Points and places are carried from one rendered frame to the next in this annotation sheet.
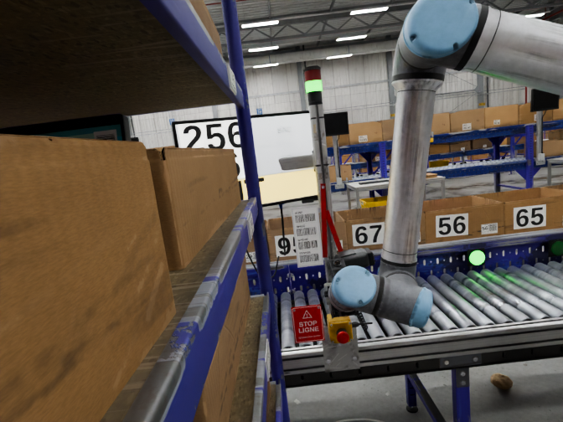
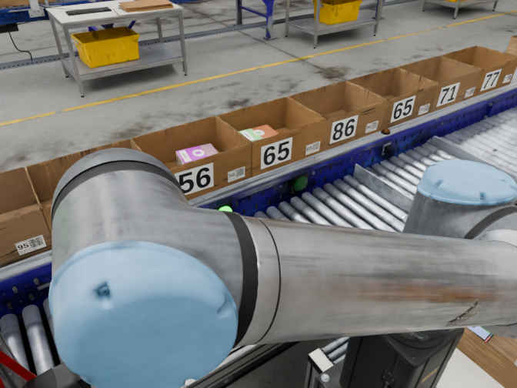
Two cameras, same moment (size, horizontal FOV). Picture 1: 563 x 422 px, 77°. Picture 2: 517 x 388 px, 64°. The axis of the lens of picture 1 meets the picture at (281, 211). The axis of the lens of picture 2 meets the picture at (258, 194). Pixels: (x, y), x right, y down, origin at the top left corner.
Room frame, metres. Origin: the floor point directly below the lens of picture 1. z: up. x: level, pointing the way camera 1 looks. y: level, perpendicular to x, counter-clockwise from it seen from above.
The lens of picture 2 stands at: (0.51, -0.29, 1.86)
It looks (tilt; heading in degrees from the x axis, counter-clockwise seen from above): 36 degrees down; 325
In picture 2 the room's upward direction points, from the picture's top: 1 degrees clockwise
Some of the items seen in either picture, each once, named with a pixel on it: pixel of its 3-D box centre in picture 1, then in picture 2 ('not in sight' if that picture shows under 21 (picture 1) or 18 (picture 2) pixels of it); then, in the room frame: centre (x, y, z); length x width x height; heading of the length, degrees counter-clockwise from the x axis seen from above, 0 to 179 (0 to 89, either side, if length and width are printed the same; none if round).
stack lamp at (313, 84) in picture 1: (312, 81); not in sight; (1.13, -0.14, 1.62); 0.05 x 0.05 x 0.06
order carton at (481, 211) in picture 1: (450, 218); (192, 158); (1.85, -0.89, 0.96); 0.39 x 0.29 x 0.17; 89
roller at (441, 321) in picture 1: (425, 303); not in sight; (1.40, -0.55, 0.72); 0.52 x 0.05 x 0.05; 179
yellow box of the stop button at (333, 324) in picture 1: (351, 326); not in sight; (1.07, -0.18, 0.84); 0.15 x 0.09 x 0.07; 89
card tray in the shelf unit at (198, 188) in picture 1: (110, 198); not in sight; (0.49, 0.23, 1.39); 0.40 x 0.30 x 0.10; 178
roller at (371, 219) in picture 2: not in sight; (363, 214); (1.39, -1.46, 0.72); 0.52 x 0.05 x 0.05; 179
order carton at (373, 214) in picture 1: (378, 227); (96, 188); (1.85, -0.50, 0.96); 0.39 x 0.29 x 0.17; 89
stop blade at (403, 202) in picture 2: not in sight; (391, 195); (1.39, -1.63, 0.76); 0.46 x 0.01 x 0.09; 179
